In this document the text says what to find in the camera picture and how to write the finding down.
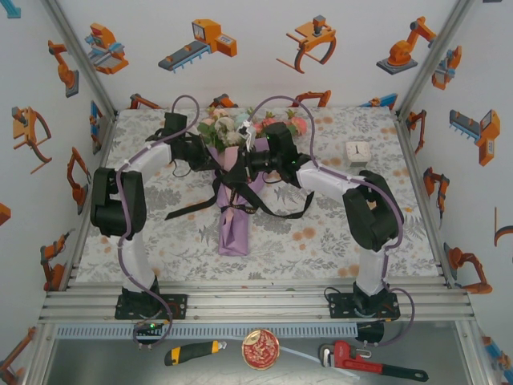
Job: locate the aluminium side rail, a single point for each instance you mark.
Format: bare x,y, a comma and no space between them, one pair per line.
435,240
102,152

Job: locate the round red gold tin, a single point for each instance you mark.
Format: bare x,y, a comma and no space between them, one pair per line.
260,349

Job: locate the small white square clock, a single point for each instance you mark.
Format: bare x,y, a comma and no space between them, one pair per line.
358,152

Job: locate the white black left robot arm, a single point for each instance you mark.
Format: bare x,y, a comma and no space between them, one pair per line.
116,204

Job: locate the artificial flower bouquet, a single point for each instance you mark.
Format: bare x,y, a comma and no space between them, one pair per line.
224,132

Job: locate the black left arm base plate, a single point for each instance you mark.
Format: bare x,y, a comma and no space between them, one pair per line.
176,306

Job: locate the pink and purple wrapping paper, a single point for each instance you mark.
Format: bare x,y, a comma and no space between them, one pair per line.
234,240

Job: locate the black control board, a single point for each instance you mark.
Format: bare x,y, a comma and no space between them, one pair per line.
372,331
150,327

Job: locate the aluminium frame post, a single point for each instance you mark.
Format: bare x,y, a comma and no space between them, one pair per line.
82,60
432,60

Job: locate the yellow black utility knife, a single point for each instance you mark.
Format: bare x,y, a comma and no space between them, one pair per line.
176,356

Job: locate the black printed ribbon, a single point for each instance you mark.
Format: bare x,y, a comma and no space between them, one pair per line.
240,209

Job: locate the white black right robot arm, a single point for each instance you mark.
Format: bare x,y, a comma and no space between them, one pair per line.
372,216

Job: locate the grey metal shelf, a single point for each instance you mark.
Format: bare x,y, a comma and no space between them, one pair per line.
120,365

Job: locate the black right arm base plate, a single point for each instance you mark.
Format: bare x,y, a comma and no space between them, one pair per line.
340,306

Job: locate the red pipe wrench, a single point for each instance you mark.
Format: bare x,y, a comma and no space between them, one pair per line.
348,359

